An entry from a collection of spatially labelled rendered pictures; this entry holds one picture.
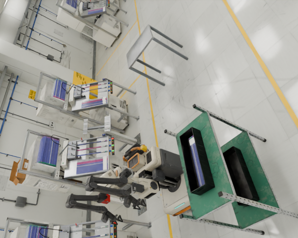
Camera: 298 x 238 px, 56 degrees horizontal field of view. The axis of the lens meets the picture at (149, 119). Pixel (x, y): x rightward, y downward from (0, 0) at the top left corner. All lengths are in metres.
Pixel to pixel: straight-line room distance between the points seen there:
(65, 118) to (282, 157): 3.97
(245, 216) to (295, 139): 0.94
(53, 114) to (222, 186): 4.00
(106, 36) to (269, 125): 6.20
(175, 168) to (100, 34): 5.84
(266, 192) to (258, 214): 0.21
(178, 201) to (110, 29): 5.97
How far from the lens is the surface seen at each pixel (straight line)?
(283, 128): 3.30
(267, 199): 2.78
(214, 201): 2.33
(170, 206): 3.76
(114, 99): 6.07
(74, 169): 4.65
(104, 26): 8.46
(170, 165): 3.45
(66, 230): 4.17
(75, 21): 8.43
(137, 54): 4.85
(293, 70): 3.54
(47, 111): 5.60
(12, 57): 7.36
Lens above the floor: 2.67
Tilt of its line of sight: 30 degrees down
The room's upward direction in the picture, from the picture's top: 68 degrees counter-clockwise
